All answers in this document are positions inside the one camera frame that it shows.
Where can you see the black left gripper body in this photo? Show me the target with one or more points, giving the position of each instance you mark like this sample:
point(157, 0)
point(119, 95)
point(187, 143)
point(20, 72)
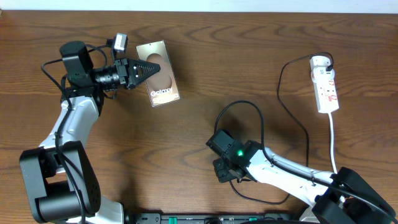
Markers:
point(125, 73)

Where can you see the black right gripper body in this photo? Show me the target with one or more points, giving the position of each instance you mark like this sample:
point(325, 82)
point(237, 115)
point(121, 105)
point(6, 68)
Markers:
point(222, 168)

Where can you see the gold Galaxy smartphone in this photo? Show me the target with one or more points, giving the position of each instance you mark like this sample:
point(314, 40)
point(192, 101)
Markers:
point(162, 86)

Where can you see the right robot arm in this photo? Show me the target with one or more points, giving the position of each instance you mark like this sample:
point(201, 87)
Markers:
point(342, 197)

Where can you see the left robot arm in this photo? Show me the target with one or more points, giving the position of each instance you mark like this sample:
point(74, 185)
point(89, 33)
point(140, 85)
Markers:
point(59, 180)

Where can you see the white USB charger plug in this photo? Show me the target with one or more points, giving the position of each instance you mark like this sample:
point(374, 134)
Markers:
point(321, 61)

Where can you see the white power strip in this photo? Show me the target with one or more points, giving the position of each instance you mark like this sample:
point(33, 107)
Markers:
point(325, 90)

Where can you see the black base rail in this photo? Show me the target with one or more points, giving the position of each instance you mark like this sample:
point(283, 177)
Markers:
point(157, 218)

